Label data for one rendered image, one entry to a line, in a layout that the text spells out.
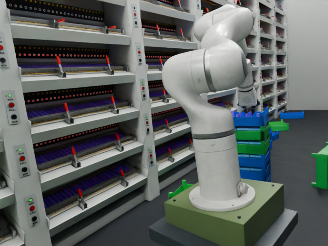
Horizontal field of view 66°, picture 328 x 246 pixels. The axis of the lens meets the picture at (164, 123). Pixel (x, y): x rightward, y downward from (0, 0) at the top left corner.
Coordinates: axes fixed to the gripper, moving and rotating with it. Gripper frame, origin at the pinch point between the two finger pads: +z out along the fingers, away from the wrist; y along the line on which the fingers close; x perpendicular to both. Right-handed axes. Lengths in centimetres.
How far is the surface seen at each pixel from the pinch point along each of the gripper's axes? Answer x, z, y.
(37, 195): -97, -27, -61
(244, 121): -10.2, 0.0, -1.3
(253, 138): -14.4, 8.9, 3.1
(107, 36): -29, -65, -54
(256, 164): -20.9, 22.9, 4.3
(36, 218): -103, -21, -60
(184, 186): -38, 30, -37
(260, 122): -10.6, 0.8, 7.3
